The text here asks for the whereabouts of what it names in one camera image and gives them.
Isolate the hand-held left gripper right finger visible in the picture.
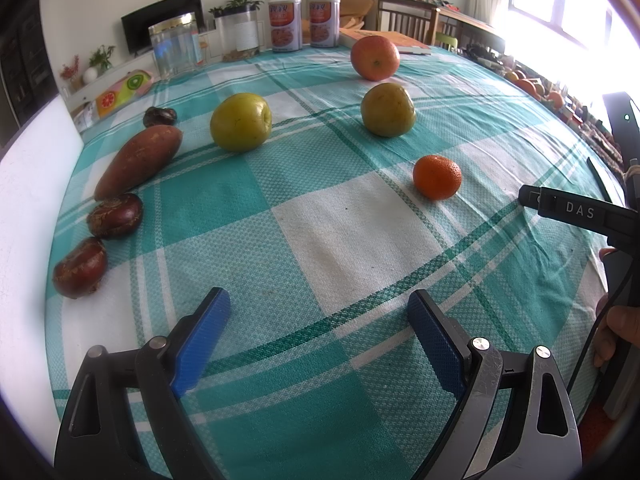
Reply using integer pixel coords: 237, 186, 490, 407
407, 289, 585, 480

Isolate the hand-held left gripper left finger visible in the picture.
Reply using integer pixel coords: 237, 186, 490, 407
54, 287, 232, 480

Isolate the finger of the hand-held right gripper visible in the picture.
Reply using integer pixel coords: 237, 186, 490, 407
519, 185, 608, 235

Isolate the mandarin orange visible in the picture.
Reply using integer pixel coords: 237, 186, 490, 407
412, 155, 462, 201

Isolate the brown water chestnut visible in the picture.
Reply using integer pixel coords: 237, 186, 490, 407
53, 237, 108, 297
143, 107, 178, 129
87, 193, 144, 239

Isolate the sweet potato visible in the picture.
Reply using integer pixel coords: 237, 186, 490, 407
94, 126, 184, 201

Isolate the green apple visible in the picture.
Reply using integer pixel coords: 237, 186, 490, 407
361, 83, 416, 138
210, 93, 273, 153

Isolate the red apple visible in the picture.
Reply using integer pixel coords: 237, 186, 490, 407
350, 35, 401, 82

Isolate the person's right hand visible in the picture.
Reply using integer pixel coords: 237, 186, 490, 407
592, 246, 637, 368

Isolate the pile of oranges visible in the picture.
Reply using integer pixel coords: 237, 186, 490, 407
505, 67, 566, 108

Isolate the green checked tablecloth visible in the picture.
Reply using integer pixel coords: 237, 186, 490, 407
45, 45, 626, 480

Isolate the wooden side table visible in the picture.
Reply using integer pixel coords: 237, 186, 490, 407
440, 5, 506, 56

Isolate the orange book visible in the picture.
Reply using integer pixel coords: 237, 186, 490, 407
340, 29, 432, 56

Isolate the wooden chair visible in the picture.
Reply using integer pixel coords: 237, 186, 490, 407
376, 0, 441, 46

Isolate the fruit print box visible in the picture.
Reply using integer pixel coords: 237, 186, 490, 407
95, 70, 153, 118

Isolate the orange cushion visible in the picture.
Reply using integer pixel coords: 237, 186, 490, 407
327, 0, 377, 31

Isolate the clear plastic jar gold lid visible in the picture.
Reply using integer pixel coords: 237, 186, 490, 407
148, 12, 205, 80

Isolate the small plant white vase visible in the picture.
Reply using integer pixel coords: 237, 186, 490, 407
82, 45, 117, 85

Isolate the red flower sprig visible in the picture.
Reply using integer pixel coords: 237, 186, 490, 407
60, 55, 83, 92

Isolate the orange label tin can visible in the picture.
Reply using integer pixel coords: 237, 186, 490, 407
308, 0, 342, 48
268, 0, 302, 54

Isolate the glass vase white label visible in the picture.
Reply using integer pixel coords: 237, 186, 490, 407
214, 10, 261, 62

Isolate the black monitor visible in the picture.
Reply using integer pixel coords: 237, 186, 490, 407
121, 0, 203, 56

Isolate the dark cabinet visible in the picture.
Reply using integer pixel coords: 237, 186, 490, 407
0, 5, 56, 131

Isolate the green potted plant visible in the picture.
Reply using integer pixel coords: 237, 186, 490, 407
209, 0, 266, 17

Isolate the black cable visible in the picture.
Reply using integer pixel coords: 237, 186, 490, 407
567, 280, 631, 401

